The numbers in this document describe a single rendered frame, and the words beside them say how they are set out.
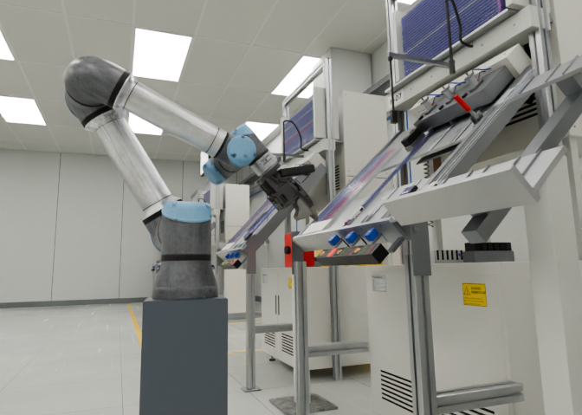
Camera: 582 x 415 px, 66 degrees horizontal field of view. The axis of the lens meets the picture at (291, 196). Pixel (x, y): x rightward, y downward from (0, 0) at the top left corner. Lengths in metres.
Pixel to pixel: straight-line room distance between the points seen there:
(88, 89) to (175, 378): 0.67
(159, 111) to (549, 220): 0.86
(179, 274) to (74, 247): 8.76
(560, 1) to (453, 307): 1.05
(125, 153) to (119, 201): 8.63
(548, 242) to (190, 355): 0.75
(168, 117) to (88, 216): 8.73
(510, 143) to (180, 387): 1.33
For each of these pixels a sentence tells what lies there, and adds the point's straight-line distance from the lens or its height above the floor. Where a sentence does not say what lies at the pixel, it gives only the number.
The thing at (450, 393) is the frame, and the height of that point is 0.32.
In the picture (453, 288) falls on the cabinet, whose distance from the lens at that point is 1.46.
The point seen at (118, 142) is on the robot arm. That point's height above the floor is 0.94.
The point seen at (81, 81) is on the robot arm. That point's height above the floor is 1.04.
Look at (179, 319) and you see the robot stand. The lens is 1.02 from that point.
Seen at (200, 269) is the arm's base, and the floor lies 0.61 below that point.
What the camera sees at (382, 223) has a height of 0.72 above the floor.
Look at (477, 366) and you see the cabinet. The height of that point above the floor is 0.33.
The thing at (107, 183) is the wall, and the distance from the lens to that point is 9.90.
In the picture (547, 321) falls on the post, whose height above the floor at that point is 0.51.
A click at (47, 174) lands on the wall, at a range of 10.01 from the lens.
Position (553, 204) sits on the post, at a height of 0.72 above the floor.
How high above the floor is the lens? 0.61
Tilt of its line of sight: 9 degrees up
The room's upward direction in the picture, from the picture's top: 1 degrees counter-clockwise
